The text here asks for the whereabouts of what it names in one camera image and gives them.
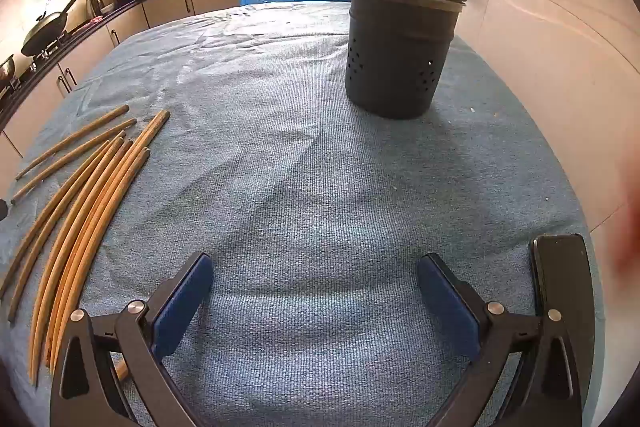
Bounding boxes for lower kitchen cabinets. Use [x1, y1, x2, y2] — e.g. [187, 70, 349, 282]
[1, 0, 240, 194]

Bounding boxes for wooden chopstick three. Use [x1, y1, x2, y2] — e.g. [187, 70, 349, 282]
[0, 131, 126, 303]

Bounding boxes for wooden chopstick one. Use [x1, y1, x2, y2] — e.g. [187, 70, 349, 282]
[15, 104, 129, 180]

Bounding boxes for blue terry table cloth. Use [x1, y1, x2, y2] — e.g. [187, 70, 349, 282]
[6, 2, 588, 426]

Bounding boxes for dark grey utensil holder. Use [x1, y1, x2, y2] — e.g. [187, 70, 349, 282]
[345, 0, 465, 119]

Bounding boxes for wooden chopstick six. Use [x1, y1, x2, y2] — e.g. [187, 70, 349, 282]
[41, 146, 150, 372]

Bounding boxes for steel kettle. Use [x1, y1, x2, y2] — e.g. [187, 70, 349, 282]
[87, 0, 105, 18]

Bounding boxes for wooden chopstick two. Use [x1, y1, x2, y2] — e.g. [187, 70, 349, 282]
[10, 118, 137, 205]

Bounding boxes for wooden chopstick four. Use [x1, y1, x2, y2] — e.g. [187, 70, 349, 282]
[6, 136, 134, 324]

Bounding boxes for wooden chopstick five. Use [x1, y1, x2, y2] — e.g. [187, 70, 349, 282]
[27, 109, 170, 386]

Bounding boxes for black wok pan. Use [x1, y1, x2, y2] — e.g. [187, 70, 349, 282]
[21, 0, 77, 56]

